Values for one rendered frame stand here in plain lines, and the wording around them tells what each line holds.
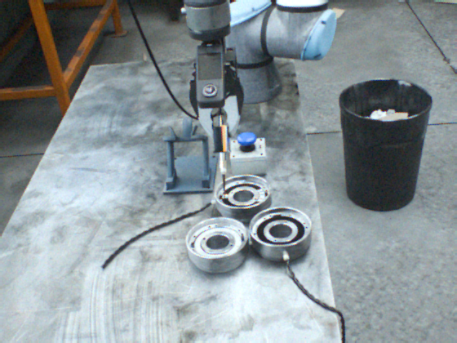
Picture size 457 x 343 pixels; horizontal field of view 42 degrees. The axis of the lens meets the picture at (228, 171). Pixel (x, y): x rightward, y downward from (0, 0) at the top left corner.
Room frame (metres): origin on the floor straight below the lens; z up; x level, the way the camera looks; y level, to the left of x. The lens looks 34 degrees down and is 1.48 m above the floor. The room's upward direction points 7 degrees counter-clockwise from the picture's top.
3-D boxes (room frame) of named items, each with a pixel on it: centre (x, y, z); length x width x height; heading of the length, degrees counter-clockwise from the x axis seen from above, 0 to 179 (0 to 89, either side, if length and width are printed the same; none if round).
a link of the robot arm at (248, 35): (1.37, -0.09, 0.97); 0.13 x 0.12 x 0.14; 59
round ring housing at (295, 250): (0.77, -0.08, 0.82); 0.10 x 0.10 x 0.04
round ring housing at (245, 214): (0.89, -0.02, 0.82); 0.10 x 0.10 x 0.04
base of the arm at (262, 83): (1.38, -0.09, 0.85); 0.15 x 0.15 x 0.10
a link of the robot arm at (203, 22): (0.97, 0.01, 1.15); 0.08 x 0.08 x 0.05
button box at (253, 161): (1.03, -0.05, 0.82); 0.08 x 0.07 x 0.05; 175
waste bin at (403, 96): (1.93, -0.61, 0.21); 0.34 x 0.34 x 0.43
